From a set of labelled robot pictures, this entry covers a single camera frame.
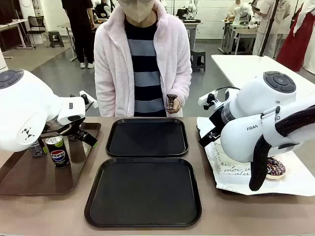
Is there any black tripod pole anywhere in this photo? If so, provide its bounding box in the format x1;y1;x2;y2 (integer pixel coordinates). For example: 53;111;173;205
259;0;281;57

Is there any white side table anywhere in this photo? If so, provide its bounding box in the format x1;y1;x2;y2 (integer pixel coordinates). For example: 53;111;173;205
211;54;315;95

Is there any brown plastic tray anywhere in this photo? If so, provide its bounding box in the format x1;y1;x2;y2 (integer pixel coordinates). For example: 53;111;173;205
0;122;102;197

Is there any person's right forearm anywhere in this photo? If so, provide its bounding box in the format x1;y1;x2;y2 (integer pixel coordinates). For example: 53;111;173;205
94;59;117;117

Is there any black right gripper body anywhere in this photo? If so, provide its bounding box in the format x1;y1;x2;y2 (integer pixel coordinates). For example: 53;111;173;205
208;104;231;135

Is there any person's left forearm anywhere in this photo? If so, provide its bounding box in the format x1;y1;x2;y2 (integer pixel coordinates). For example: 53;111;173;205
169;54;193;104

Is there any person in black clothes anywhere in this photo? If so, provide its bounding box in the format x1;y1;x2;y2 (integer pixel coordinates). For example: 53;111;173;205
61;0;95;69

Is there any person in pink fleece jacket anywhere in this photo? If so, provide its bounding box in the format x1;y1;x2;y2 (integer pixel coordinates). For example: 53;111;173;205
94;0;193;118

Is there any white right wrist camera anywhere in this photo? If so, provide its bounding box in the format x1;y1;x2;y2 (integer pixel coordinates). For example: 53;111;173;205
198;90;220;111

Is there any thin black camera cable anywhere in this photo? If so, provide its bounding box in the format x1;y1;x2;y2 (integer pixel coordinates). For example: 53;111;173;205
216;86;241;93

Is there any chocolate sprinkled donut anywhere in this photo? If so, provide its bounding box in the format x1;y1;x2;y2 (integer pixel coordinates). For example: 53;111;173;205
266;157;286;179

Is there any large black plastic tray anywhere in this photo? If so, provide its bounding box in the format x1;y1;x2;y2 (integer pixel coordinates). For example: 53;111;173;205
84;157;202;228

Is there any grey plastic stool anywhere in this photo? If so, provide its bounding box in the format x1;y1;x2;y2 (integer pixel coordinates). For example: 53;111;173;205
190;48;206;72

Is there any white background desk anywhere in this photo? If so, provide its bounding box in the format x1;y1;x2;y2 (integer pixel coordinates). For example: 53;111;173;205
58;22;77;62

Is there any beige face mask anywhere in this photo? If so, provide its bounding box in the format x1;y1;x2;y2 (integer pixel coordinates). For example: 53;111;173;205
118;0;158;23

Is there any white paper sheet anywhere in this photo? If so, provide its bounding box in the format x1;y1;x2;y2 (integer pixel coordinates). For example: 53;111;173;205
196;117;315;197

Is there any background work table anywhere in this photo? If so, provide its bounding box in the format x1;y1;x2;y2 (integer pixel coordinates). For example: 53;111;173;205
220;21;259;55

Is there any black office chair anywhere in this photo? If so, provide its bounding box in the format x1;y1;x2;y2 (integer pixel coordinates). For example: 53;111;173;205
27;15;49;46

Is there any black Pepsi can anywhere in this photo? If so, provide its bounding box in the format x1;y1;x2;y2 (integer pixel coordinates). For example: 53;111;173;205
45;135;70;169
29;139;47;158

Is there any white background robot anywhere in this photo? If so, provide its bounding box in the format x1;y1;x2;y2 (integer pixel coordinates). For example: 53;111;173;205
231;1;263;30

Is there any person in light clothes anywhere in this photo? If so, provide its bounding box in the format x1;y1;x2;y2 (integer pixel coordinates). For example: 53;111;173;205
251;0;294;56

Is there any black braided cable sleeve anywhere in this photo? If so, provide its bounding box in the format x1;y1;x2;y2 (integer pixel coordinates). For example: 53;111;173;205
249;105;315;192

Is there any person's left hand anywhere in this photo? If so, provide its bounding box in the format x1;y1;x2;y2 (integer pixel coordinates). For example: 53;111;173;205
166;97;182;114

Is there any small black plastic tray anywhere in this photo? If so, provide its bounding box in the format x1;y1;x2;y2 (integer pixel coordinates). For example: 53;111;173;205
105;118;189;158

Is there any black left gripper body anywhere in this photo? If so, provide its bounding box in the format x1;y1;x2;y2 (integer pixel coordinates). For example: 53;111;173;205
42;119;87;143

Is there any dark grey step stool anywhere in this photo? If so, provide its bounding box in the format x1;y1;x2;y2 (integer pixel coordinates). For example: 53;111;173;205
48;30;65;48

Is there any printed white paper box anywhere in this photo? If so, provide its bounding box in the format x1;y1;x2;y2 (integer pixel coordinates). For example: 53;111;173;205
213;141;252;176

